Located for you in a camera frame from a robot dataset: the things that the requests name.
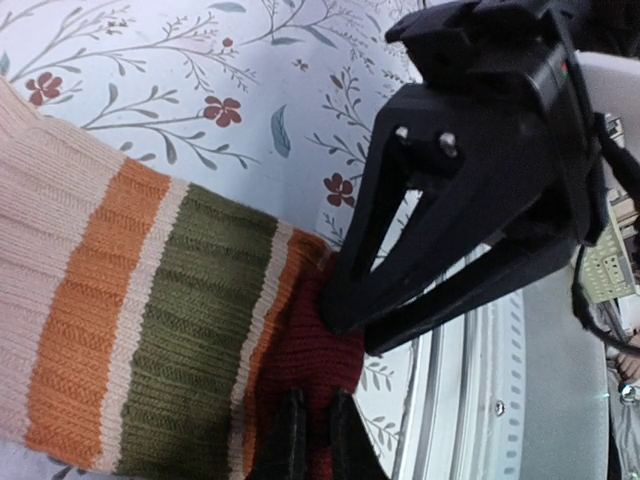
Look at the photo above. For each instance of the striped beige knitted sock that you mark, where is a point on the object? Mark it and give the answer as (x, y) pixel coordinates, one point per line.
(150, 327)

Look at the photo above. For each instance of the floral patterned table cloth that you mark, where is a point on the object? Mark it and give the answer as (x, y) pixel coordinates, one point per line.
(269, 104)

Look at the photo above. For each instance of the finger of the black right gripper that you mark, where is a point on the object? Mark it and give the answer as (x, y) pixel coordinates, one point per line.
(443, 178)
(508, 266)

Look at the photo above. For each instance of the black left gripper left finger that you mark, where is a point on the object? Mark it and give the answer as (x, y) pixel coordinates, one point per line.
(283, 454)

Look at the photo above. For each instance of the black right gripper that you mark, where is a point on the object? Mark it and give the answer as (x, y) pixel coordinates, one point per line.
(522, 53)

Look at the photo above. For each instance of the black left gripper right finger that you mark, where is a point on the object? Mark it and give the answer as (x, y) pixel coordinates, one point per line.
(353, 455)

